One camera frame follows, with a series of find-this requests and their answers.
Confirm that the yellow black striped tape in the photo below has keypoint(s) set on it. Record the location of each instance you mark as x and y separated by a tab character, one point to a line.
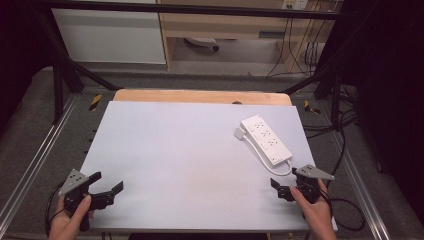
95	102
310	107

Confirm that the aluminium rail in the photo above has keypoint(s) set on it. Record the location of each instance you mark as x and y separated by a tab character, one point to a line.
363	186
36	156

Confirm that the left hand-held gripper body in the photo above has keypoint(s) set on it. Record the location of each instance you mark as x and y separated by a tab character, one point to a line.
76	191

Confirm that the black metal frame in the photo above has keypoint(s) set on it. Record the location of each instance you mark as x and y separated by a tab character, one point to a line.
63	71

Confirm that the white board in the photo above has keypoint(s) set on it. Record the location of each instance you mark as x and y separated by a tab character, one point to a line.
186	166

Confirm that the white object under desk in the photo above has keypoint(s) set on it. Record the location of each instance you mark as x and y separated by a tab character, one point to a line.
201	41

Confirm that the person's left hand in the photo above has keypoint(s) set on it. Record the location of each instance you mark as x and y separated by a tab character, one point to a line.
66	223

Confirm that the light wooden desk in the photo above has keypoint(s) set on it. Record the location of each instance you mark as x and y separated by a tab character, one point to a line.
226	25

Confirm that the white power strip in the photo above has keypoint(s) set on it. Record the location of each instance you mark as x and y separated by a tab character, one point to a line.
266	139

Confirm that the person's right hand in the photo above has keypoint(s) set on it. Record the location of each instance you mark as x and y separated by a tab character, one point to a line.
316	213

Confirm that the white cabinet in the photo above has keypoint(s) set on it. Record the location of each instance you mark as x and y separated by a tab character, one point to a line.
110	36

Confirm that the white wall socket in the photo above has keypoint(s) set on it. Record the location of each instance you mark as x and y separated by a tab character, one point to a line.
295	4

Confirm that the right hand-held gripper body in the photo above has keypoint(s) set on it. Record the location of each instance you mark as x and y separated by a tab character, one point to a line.
310	186

